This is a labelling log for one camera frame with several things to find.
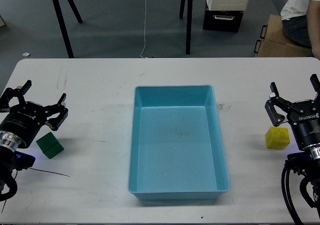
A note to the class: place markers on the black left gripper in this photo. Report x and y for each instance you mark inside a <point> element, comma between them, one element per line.
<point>26,118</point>

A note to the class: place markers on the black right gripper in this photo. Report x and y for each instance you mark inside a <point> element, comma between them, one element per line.
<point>303,117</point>

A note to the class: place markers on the green cube block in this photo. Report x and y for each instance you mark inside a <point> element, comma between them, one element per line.
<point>49,145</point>

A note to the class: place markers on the yellow cube block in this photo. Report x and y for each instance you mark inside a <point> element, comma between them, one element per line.
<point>277,138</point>

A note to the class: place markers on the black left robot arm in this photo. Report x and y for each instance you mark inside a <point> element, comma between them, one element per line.
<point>11,159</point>

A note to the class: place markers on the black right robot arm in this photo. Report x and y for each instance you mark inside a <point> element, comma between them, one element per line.
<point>305,163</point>

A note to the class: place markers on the thin black zip tie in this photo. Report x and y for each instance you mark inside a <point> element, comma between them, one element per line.
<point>51,172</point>

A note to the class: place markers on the seated person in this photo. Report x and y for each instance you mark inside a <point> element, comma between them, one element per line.
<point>301,24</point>

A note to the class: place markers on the black drawer cabinet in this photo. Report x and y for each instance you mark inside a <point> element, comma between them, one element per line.
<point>222,21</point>

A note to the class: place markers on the blue plastic bin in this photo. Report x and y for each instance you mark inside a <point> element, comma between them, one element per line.
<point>177,150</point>

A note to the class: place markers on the black table leg right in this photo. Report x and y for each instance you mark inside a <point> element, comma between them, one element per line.
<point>188,4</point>

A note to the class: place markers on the cardboard box with handles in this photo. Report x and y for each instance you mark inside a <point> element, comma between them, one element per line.
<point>273,43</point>

